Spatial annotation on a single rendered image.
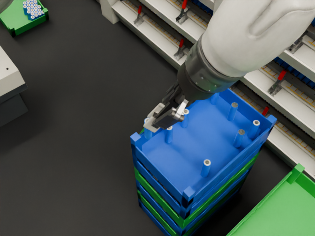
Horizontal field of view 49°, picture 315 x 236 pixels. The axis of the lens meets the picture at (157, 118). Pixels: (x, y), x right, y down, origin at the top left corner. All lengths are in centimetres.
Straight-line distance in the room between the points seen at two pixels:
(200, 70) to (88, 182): 87
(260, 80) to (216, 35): 72
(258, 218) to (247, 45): 57
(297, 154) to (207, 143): 47
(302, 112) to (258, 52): 70
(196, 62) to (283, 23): 15
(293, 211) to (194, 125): 33
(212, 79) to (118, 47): 118
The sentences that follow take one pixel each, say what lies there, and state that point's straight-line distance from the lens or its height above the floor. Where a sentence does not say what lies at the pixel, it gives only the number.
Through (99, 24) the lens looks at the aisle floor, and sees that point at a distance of 181.
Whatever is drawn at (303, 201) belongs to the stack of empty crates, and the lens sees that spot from 99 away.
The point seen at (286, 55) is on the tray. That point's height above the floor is 48.
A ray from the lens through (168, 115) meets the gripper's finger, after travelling 61.
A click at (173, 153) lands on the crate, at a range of 88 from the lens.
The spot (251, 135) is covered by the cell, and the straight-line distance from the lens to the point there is 92.
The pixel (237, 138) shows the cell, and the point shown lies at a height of 45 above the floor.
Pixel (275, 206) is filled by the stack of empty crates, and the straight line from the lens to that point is 96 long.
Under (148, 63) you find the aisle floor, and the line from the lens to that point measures 161.
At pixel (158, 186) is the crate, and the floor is 36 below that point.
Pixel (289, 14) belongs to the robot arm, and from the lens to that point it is 44.
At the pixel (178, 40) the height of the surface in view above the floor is 14.
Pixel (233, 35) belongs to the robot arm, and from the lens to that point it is 46.
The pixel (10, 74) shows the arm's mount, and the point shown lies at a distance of 131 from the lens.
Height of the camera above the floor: 119
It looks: 57 degrees down
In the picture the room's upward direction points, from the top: straight up
